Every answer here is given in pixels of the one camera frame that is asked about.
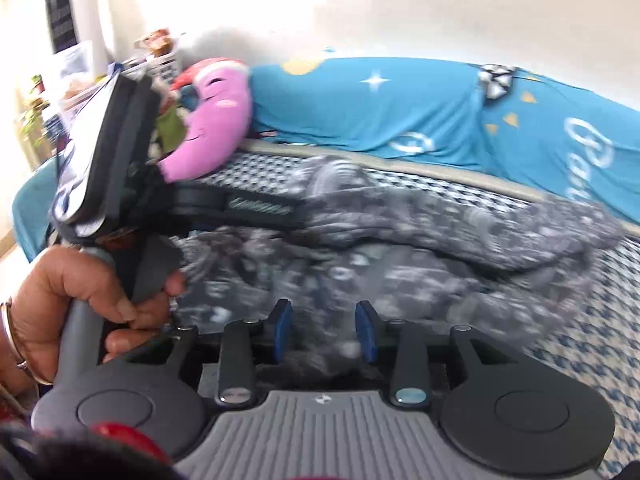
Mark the clear plastic container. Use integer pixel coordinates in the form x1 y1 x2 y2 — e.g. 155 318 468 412
40 40 97 111

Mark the blue printed pillow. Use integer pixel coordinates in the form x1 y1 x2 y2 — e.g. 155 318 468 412
12 155 67 262

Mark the blue houndstooth bed mat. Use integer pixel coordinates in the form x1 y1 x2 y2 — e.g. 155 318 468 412
207 152 640 476

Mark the green potted plant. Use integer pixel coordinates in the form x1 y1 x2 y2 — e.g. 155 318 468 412
17 75 53 161

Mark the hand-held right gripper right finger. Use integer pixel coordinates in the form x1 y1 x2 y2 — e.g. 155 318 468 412
354 300 523 407

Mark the dark red cloth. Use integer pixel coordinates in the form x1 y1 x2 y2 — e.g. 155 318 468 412
0 420 171 480

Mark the purple moon plush pillow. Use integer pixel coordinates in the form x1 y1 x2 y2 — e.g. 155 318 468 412
160 57 253 183

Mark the person's left hand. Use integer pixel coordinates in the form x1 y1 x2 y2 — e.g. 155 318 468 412
17 246 189 387

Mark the beige bunny plush toy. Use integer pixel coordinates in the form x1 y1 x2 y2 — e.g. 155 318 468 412
147 72 188 161

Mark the gold ribbon bow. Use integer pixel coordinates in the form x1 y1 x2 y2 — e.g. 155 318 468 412
134 29 175 57

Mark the person's left forearm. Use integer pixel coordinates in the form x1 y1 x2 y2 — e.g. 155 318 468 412
0 305 36 411

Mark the grey printed fleece jacket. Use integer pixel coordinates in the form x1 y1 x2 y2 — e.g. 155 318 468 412
170 155 626 377

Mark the dark wall poster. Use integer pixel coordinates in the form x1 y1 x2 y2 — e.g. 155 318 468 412
42 0 81 54

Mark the blue printed bolster cover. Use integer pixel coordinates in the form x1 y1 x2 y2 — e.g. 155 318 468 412
247 50 640 211

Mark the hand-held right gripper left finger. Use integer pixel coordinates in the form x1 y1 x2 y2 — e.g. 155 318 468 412
122 299 294 407

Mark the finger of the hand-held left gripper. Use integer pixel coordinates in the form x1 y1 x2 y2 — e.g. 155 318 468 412
169 181 308 235

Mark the white plastic basket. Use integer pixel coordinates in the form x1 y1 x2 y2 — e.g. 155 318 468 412
122 52 181 82

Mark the metal bangle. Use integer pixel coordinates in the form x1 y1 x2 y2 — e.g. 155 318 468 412
0 297 29 371

